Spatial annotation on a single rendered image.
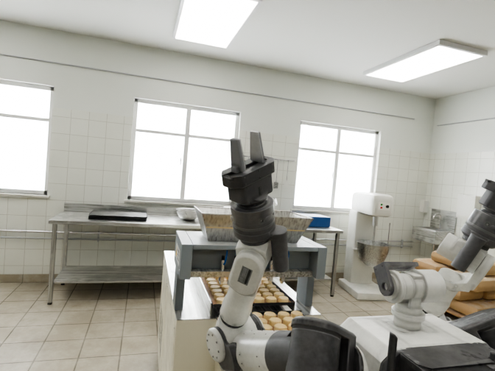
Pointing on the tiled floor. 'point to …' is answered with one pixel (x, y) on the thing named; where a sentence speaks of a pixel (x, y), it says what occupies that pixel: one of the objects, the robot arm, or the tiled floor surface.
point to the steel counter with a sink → (94, 275)
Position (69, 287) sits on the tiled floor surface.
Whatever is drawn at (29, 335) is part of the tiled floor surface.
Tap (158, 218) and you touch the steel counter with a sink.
